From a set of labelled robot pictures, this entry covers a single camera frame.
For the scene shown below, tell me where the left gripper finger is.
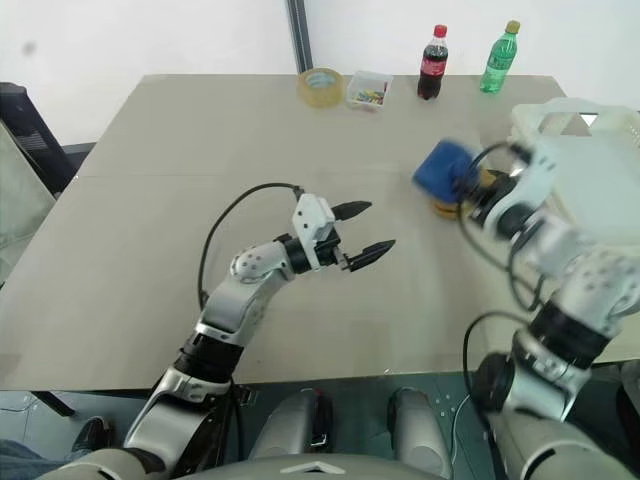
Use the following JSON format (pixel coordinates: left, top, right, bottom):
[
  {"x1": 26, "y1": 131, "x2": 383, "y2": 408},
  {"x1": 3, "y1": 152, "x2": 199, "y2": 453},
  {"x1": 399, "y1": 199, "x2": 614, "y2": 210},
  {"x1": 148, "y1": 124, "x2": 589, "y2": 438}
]
[
  {"x1": 346, "y1": 239, "x2": 398, "y2": 274},
  {"x1": 332, "y1": 200, "x2": 374, "y2": 222}
]

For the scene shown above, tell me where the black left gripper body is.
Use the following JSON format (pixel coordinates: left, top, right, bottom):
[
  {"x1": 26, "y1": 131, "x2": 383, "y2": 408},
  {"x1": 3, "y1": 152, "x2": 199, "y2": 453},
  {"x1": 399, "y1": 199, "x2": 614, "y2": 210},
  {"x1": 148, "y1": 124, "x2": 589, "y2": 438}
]
[{"x1": 318, "y1": 233, "x2": 352, "y2": 272}]

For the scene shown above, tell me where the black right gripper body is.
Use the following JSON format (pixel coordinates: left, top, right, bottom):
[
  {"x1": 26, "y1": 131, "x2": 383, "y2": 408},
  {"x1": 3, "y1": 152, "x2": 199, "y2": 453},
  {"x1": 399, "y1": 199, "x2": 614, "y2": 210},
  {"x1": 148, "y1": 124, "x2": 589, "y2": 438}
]
[{"x1": 463, "y1": 173, "x2": 522, "y2": 217}]

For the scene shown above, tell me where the blue cloth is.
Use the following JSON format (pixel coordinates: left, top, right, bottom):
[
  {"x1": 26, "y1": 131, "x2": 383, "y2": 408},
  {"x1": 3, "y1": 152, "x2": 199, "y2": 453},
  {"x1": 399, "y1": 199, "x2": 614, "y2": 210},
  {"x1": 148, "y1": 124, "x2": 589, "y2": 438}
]
[{"x1": 410, "y1": 139, "x2": 484, "y2": 206}]

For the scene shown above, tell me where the white plastic basket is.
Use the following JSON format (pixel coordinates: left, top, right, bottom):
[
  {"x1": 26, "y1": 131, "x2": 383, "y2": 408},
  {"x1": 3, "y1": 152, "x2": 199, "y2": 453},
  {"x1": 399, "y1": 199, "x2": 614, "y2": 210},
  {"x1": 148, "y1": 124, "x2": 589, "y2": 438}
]
[{"x1": 508, "y1": 97, "x2": 640, "y2": 252}]

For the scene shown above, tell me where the clear box of coloured clips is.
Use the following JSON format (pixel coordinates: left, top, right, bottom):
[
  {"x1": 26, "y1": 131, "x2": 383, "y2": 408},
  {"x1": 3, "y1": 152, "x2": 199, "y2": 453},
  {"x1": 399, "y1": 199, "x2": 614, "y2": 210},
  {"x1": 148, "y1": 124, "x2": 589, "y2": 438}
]
[{"x1": 345, "y1": 70, "x2": 395, "y2": 113}]

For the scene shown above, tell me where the clear tape roll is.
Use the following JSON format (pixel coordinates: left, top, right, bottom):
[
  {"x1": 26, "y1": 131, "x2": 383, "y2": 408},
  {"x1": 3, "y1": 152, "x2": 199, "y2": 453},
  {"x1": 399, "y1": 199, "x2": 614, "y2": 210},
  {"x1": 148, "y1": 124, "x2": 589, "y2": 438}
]
[{"x1": 296, "y1": 66, "x2": 346, "y2": 109}]

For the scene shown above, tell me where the green bottle yellow cap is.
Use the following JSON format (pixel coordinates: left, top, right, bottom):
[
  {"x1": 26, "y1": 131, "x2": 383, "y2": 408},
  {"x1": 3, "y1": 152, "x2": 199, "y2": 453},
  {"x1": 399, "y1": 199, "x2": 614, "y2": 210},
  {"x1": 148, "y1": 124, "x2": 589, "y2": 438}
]
[{"x1": 479, "y1": 20, "x2": 522, "y2": 95}]

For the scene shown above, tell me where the cola bottle red cap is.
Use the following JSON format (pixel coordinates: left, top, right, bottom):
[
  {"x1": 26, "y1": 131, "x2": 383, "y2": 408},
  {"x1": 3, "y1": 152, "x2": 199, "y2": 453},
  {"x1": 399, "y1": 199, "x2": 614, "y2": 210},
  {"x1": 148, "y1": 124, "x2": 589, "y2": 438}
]
[{"x1": 416, "y1": 24, "x2": 450, "y2": 102}]

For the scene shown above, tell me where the silver left robot thigh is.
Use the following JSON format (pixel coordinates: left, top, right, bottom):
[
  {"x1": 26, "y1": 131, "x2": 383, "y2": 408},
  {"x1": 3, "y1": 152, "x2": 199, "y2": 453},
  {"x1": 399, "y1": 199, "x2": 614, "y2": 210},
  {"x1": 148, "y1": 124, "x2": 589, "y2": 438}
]
[{"x1": 248, "y1": 389, "x2": 336, "y2": 460}]

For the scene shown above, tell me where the silver robot thigh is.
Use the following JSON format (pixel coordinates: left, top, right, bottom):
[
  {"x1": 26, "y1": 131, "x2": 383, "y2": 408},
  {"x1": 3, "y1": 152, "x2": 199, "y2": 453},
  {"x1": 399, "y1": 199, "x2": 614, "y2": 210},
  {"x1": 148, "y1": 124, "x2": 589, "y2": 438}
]
[
  {"x1": 387, "y1": 386, "x2": 454, "y2": 479},
  {"x1": 248, "y1": 389, "x2": 336, "y2": 460}
]

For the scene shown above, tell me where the silver right robot thigh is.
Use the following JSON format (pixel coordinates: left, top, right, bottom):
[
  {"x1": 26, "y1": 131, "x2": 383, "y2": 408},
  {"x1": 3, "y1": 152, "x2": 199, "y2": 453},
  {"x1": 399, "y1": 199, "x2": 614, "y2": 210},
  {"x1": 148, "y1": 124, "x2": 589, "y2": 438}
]
[{"x1": 387, "y1": 386, "x2": 454, "y2": 479}]

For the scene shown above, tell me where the grey metal pillar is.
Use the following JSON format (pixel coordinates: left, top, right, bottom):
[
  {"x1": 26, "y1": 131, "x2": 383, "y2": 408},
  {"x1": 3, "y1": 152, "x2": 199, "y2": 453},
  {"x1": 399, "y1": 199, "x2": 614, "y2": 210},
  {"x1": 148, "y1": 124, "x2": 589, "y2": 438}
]
[{"x1": 285, "y1": 0, "x2": 316, "y2": 72}]

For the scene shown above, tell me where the grey robot torso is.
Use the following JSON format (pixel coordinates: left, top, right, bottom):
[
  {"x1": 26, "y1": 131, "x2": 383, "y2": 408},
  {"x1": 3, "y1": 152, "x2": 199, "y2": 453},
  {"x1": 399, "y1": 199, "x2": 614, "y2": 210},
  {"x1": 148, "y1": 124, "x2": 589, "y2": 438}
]
[{"x1": 47, "y1": 446, "x2": 454, "y2": 480}]

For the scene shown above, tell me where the black shoe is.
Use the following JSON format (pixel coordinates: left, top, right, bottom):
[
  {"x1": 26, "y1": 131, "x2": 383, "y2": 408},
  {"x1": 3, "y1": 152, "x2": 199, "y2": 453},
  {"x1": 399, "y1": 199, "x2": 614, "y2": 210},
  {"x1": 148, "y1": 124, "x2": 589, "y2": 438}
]
[{"x1": 73, "y1": 416, "x2": 114, "y2": 454}]

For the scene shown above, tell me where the pale grey cloth sheet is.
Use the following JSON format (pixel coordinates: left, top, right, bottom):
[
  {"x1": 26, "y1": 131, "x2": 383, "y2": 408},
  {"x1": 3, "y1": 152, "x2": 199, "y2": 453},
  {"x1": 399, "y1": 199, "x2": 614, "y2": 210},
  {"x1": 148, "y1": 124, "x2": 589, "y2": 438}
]
[{"x1": 0, "y1": 120, "x2": 58, "y2": 292}]

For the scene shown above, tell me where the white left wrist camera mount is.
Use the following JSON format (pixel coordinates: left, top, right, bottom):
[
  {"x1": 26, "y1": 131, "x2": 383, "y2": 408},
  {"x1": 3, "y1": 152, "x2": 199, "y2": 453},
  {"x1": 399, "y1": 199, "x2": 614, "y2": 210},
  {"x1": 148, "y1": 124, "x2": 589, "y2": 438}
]
[{"x1": 291, "y1": 193, "x2": 337, "y2": 269}]

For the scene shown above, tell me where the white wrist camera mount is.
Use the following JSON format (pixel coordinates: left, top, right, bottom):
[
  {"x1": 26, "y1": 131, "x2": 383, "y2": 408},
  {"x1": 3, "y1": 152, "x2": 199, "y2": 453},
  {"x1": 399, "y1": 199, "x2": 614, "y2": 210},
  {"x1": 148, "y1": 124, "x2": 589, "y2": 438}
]
[
  {"x1": 291, "y1": 193, "x2": 337, "y2": 269},
  {"x1": 482, "y1": 140, "x2": 560, "y2": 239}
]

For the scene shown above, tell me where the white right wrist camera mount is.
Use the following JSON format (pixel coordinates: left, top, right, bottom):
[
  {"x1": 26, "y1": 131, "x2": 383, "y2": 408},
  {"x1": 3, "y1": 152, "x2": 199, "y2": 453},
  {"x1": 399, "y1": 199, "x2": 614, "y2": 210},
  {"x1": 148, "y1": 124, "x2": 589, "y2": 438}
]
[{"x1": 482, "y1": 140, "x2": 560, "y2": 239}]

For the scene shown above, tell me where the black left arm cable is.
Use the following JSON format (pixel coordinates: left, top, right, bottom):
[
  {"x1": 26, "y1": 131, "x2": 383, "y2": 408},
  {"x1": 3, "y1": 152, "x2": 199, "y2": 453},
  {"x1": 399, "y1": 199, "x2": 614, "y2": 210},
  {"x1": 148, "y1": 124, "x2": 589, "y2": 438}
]
[{"x1": 197, "y1": 182, "x2": 307, "y2": 312}]

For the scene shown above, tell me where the thin white cable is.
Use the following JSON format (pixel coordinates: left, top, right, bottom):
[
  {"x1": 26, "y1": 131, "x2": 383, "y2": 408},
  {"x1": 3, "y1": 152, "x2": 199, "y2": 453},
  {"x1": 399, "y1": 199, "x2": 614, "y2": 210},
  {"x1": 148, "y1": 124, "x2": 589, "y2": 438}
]
[{"x1": 451, "y1": 393, "x2": 474, "y2": 467}]

